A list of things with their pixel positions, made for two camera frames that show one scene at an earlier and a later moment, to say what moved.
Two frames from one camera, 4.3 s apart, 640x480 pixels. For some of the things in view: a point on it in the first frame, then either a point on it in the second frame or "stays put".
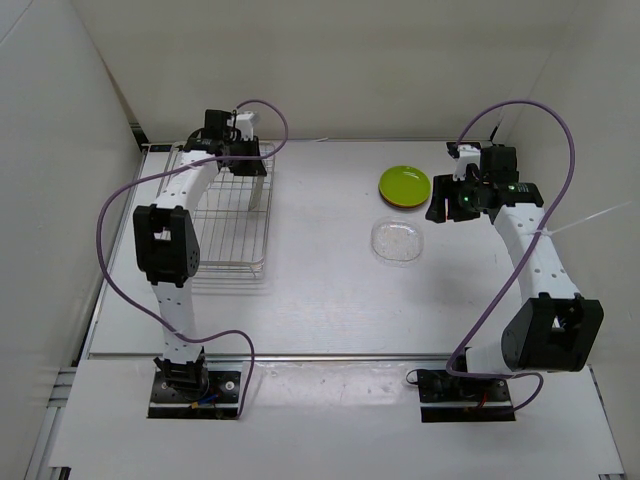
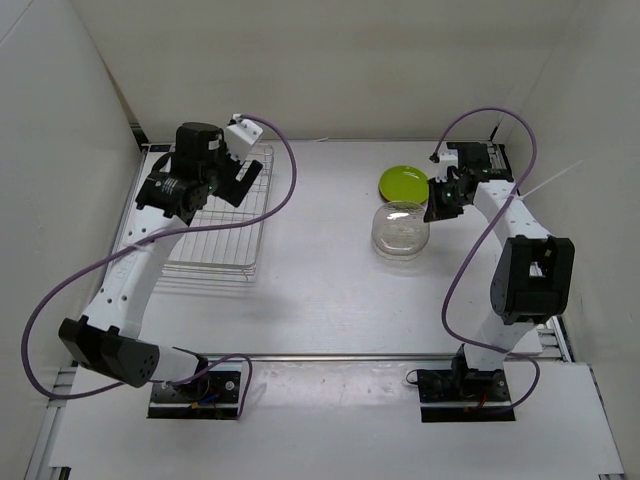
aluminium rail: (295, 356) stays put
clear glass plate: (256, 193) -> (399, 230)
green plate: (404, 186) stays put
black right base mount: (445, 397) stays put
